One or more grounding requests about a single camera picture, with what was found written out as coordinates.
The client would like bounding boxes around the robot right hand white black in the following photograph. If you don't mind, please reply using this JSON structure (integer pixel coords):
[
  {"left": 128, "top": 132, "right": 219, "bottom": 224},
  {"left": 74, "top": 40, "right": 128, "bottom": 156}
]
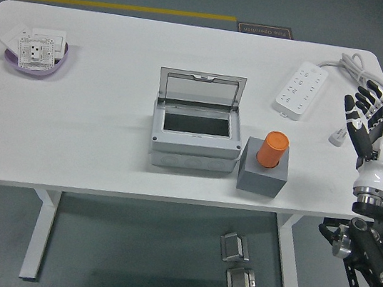
[{"left": 331, "top": 75, "right": 383, "bottom": 196}]

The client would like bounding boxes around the orange cylinder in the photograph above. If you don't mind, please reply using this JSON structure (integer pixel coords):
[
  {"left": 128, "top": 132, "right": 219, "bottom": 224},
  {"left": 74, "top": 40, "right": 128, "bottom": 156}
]
[{"left": 254, "top": 128, "right": 292, "bottom": 172}]

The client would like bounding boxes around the grey cube with round hole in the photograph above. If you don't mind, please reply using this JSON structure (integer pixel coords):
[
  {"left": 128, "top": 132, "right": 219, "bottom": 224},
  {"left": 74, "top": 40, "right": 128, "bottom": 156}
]
[{"left": 235, "top": 135, "right": 294, "bottom": 201}]

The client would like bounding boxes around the grey junction box clear lid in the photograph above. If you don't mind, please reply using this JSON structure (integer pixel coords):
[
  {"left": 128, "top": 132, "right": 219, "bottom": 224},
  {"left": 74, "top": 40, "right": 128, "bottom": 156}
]
[{"left": 145, "top": 65, "right": 252, "bottom": 178}]

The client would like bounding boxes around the white power strip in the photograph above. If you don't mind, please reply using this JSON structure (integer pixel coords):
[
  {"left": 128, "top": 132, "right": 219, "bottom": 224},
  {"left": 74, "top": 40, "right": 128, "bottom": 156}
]
[{"left": 270, "top": 56, "right": 330, "bottom": 124}]

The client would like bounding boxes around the white table leg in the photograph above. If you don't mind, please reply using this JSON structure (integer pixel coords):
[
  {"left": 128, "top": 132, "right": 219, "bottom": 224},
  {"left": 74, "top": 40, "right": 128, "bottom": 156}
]
[
  {"left": 265, "top": 212, "right": 312, "bottom": 287},
  {"left": 19, "top": 186, "right": 63, "bottom": 282}
]

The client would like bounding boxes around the small metal floor block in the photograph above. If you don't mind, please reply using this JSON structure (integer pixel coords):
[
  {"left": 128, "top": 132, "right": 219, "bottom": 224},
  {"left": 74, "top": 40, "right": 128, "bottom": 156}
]
[{"left": 216, "top": 229, "right": 253, "bottom": 266}]

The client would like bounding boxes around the large metal floor block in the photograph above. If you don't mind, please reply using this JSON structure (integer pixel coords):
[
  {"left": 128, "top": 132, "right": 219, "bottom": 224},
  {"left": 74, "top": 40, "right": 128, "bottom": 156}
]
[{"left": 223, "top": 263, "right": 262, "bottom": 287}]

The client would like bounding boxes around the dark floor sign with text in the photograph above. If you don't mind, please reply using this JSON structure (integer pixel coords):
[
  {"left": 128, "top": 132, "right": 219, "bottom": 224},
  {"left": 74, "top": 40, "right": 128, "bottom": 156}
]
[{"left": 235, "top": 21, "right": 294, "bottom": 41}]

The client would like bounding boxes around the purple bowl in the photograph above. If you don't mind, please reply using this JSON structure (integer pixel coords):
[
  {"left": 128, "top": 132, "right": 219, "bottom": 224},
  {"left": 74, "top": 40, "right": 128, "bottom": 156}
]
[{"left": 0, "top": 32, "right": 71, "bottom": 83}]

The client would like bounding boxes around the white printed socket panel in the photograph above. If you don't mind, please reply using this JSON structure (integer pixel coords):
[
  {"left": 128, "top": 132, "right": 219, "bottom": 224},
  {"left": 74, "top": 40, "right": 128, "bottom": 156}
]
[{"left": 12, "top": 31, "right": 57, "bottom": 74}]

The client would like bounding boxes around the grey power cord with plug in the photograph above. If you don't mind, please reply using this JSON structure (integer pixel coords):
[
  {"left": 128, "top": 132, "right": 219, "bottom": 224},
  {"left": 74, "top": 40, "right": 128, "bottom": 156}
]
[{"left": 305, "top": 48, "right": 383, "bottom": 153}]

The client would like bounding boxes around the white switch plate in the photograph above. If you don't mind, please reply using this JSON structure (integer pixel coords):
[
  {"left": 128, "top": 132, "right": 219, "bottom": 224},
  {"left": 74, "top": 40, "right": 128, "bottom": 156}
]
[{"left": 29, "top": 25, "right": 68, "bottom": 60}]

